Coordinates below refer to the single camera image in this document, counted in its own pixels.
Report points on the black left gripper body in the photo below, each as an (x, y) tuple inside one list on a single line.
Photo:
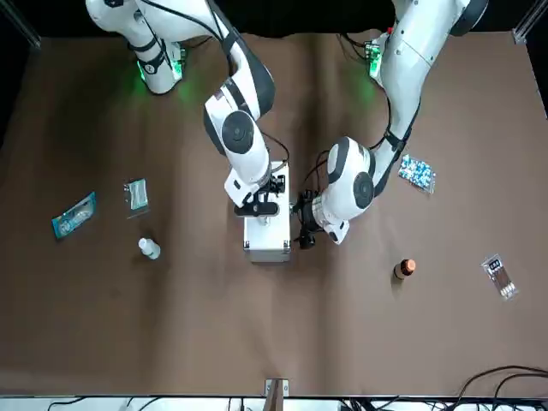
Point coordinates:
[(308, 217)]

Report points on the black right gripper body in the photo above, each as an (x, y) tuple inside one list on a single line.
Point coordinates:
[(262, 196)]

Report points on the silver aluminium medicine case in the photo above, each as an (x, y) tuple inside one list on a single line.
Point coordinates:
[(267, 240)]

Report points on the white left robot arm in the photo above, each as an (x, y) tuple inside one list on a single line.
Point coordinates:
[(406, 64)]

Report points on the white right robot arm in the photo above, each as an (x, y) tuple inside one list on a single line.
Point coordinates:
[(246, 158)]

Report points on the brown bottle orange cap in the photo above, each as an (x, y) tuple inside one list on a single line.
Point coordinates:
[(404, 269)]

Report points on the white plastic bottle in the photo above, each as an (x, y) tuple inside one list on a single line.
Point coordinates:
[(150, 248)]

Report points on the clear zip bag green strip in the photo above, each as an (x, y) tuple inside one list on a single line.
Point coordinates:
[(137, 199)]

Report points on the teal foil packet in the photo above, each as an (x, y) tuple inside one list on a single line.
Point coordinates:
[(73, 216)]

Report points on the aluminium frame post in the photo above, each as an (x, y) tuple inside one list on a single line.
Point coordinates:
[(276, 394)]

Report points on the silver corner frame strut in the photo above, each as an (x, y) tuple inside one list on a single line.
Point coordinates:
[(528, 23)]

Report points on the dark corner frame strut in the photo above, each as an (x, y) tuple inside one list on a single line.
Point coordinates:
[(21, 23)]

